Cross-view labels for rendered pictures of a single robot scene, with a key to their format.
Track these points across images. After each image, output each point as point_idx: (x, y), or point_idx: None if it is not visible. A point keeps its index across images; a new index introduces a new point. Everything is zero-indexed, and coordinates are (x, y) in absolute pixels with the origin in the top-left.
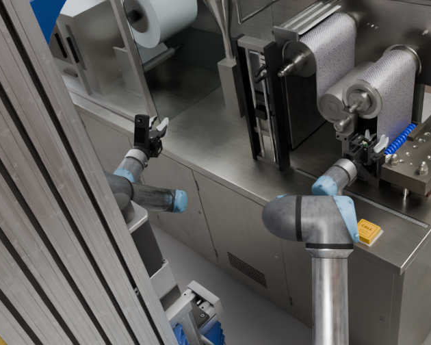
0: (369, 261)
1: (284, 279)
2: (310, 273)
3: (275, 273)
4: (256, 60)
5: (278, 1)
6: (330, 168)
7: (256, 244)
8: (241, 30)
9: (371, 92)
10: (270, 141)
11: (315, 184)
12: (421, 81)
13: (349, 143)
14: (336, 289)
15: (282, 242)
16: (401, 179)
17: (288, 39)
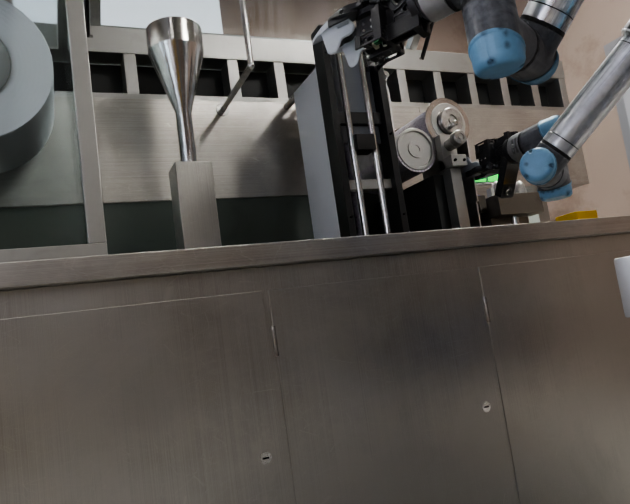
0: (605, 253)
1: (505, 470)
2: (545, 380)
3: (486, 473)
4: (344, 64)
5: (207, 124)
6: (522, 132)
7: (438, 412)
8: (125, 184)
9: (457, 109)
10: (382, 192)
11: (552, 117)
12: (405, 187)
13: (488, 141)
14: None
15: (489, 345)
16: (520, 200)
17: None
